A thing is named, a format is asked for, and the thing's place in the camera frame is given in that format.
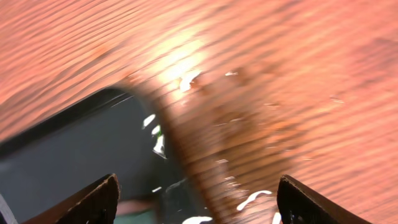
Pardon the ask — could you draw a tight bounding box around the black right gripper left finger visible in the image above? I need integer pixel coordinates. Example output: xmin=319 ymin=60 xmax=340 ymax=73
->
xmin=25 ymin=174 xmax=120 ymax=224

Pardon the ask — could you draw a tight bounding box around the green scouring sponge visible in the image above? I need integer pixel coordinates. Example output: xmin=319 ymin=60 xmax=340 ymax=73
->
xmin=113 ymin=200 xmax=157 ymax=224

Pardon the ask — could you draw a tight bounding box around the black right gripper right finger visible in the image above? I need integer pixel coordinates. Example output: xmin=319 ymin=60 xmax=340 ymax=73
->
xmin=277 ymin=175 xmax=370 ymax=224

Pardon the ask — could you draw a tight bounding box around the black plastic water tray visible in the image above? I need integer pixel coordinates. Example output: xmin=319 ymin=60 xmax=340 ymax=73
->
xmin=1 ymin=88 xmax=214 ymax=224

